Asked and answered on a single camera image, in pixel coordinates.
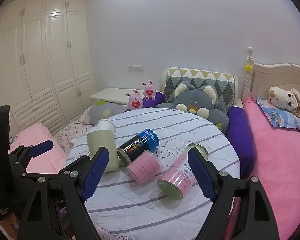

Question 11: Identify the clear cup with green rim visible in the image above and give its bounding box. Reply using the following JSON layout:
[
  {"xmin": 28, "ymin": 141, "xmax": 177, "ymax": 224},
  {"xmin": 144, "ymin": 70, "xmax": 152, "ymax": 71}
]
[{"xmin": 186, "ymin": 143, "xmax": 209, "ymax": 159}]

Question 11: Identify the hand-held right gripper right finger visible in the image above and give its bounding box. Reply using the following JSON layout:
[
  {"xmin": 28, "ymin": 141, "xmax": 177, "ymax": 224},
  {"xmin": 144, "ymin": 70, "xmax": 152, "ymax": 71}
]
[{"xmin": 187, "ymin": 147, "xmax": 281, "ymax": 240}]

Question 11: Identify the blue printed pillow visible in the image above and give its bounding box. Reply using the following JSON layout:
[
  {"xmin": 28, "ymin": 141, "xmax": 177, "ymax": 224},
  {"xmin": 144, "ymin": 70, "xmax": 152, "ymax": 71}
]
[{"xmin": 256, "ymin": 96, "xmax": 300, "ymax": 137}]

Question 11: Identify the cream wardrobe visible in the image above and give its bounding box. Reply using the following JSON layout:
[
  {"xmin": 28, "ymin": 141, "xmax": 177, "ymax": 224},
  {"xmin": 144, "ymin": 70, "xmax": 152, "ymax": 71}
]
[{"xmin": 0, "ymin": 0, "xmax": 98, "ymax": 137}]

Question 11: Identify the pale green cup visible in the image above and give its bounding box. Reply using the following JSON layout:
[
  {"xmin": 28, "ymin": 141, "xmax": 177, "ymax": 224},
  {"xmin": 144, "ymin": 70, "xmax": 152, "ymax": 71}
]
[{"xmin": 86, "ymin": 127, "xmax": 120, "ymax": 173}]

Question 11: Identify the black and blue cup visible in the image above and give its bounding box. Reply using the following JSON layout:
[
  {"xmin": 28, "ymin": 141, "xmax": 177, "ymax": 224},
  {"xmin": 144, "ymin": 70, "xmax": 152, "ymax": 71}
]
[{"xmin": 117, "ymin": 128, "xmax": 160, "ymax": 163}]

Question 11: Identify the grey flower print pillow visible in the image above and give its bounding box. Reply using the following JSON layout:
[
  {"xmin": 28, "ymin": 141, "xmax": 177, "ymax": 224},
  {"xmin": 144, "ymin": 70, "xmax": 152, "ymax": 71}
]
[{"xmin": 86, "ymin": 102, "xmax": 131, "ymax": 126}]

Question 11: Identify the heart print quilt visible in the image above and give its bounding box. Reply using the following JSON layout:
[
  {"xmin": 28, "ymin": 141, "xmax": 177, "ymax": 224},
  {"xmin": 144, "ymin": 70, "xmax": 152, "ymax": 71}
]
[{"xmin": 52, "ymin": 105, "xmax": 98, "ymax": 153}]

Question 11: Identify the cream wooden bed headboard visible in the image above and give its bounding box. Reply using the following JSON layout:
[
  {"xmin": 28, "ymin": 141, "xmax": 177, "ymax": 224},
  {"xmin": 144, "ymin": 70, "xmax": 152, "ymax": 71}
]
[{"xmin": 243, "ymin": 47, "xmax": 300, "ymax": 103}]

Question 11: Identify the pink rabbit plush toy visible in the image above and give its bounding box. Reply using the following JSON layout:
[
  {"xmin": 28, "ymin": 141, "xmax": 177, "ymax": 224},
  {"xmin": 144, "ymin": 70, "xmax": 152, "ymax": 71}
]
[
  {"xmin": 125, "ymin": 89, "xmax": 143, "ymax": 111},
  {"xmin": 141, "ymin": 80, "xmax": 157, "ymax": 100}
]

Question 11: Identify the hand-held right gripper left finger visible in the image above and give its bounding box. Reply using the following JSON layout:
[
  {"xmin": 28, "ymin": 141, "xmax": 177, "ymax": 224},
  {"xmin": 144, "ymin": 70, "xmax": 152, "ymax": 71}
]
[{"xmin": 16, "ymin": 146, "xmax": 109, "ymax": 240}]

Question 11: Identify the bright pink fleece blanket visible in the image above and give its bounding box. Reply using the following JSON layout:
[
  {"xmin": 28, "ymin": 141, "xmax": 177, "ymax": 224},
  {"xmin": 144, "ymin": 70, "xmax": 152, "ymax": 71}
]
[{"xmin": 226, "ymin": 97, "xmax": 300, "ymax": 240}]

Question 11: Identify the purple bed sheet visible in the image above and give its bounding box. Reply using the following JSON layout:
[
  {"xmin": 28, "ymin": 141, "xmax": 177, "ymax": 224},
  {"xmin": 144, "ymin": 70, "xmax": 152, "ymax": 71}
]
[{"xmin": 226, "ymin": 106, "xmax": 255, "ymax": 180}]

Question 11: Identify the pale pink blanket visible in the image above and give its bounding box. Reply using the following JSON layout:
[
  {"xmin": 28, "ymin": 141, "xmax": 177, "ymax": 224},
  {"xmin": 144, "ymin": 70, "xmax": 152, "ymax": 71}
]
[{"xmin": 8, "ymin": 123, "xmax": 67, "ymax": 174}]

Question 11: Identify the small pink cup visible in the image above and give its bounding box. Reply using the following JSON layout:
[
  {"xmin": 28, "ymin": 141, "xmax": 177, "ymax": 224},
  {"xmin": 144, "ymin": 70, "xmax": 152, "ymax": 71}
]
[{"xmin": 126, "ymin": 149, "xmax": 162, "ymax": 185}]

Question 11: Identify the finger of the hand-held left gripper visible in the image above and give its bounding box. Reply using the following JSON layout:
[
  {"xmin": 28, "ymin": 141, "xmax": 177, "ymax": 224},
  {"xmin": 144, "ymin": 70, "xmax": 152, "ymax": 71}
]
[{"xmin": 8, "ymin": 140, "xmax": 54, "ymax": 179}]

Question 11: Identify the white paper cup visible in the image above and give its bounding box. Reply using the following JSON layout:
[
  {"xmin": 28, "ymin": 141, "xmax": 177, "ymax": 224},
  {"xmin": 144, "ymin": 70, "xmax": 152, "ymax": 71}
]
[{"xmin": 97, "ymin": 119, "xmax": 117, "ymax": 133}]

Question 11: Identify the white striped round tablecloth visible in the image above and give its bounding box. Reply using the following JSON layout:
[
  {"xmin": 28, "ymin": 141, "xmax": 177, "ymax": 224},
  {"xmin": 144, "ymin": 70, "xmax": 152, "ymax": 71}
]
[{"xmin": 64, "ymin": 107, "xmax": 241, "ymax": 240}]

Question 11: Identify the beige dog plush toy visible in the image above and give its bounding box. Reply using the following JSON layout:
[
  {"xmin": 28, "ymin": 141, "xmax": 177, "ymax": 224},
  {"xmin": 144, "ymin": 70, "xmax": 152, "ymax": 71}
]
[{"xmin": 268, "ymin": 86, "xmax": 300, "ymax": 119}]

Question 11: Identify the triangle pattern quilted headboard cover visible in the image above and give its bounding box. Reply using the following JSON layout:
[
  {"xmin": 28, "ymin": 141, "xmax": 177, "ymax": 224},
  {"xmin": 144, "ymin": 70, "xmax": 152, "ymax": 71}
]
[{"xmin": 164, "ymin": 67, "xmax": 236, "ymax": 113}]

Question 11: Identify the grey cat plush cushion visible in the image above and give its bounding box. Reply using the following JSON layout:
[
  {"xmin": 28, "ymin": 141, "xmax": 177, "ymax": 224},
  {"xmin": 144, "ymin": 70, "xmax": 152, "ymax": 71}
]
[{"xmin": 155, "ymin": 82, "xmax": 230, "ymax": 133}]

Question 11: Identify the white bedside table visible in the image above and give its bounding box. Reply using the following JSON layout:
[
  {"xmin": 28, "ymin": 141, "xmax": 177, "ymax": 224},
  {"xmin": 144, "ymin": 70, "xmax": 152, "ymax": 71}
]
[{"xmin": 89, "ymin": 87, "xmax": 150, "ymax": 104}]

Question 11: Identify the pink cup with white label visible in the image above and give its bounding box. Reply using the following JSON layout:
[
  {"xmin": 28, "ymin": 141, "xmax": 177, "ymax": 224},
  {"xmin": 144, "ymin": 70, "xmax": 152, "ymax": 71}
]
[{"xmin": 157, "ymin": 153, "xmax": 196, "ymax": 201}]

